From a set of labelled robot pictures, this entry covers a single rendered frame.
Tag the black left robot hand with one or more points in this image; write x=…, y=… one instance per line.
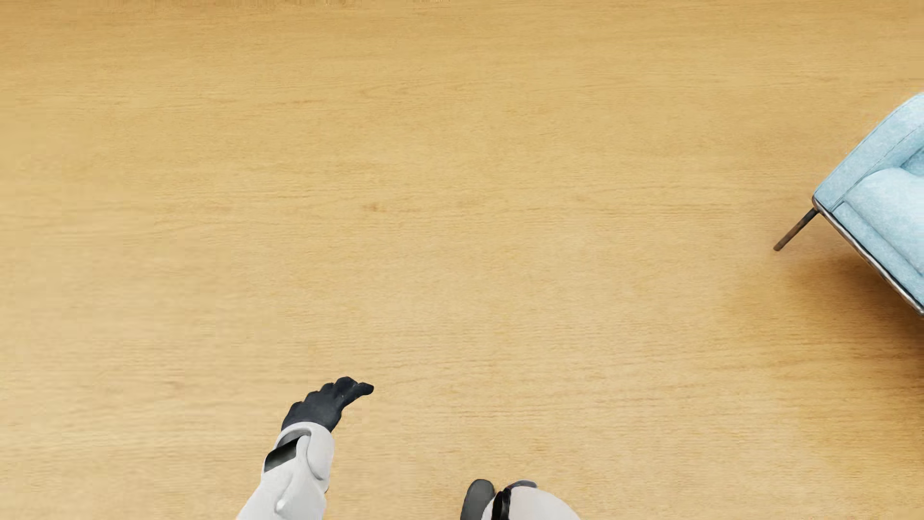
x=323, y=406

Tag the white robot leg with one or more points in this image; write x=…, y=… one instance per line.
x=516, y=503

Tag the light blue fabric sofa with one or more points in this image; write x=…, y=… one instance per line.
x=884, y=202

